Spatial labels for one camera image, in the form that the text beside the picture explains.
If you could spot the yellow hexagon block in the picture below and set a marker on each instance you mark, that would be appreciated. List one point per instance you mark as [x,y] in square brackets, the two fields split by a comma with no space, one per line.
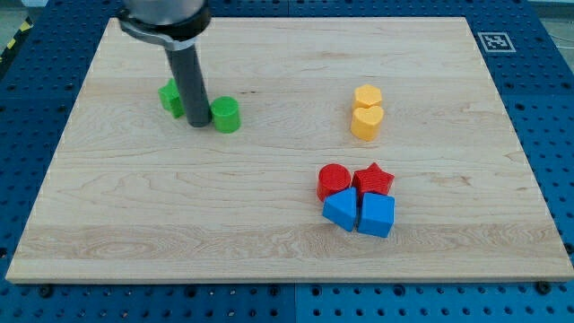
[366,96]

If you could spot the light wooden board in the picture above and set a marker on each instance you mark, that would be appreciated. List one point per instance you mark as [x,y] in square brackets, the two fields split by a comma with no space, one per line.
[135,196]

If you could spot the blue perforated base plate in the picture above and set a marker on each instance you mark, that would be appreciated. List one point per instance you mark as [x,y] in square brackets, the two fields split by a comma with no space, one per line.
[38,90]

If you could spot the red star block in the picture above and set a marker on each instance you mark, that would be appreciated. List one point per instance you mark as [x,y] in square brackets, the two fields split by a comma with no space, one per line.
[372,180]

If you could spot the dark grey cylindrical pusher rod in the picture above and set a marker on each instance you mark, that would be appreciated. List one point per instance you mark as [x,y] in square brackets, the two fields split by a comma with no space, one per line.
[187,74]

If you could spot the green cylinder block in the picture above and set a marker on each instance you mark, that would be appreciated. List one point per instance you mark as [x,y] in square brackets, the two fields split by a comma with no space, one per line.
[225,112]

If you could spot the red cylinder block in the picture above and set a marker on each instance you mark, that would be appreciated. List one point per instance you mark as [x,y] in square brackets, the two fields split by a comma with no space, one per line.
[331,179]

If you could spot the green star block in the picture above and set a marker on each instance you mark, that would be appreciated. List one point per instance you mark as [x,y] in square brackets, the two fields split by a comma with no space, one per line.
[170,99]

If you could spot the blue cube block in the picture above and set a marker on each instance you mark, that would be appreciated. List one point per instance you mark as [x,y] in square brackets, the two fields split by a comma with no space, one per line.
[377,215]

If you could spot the yellow heart block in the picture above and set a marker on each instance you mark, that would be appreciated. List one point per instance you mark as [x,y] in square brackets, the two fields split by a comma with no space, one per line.
[366,122]

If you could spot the white fiducial marker tag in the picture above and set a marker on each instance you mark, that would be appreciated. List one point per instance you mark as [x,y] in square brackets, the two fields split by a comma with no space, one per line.
[496,42]

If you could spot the blue triangle block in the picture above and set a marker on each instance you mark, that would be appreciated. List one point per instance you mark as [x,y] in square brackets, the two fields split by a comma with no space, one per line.
[341,208]

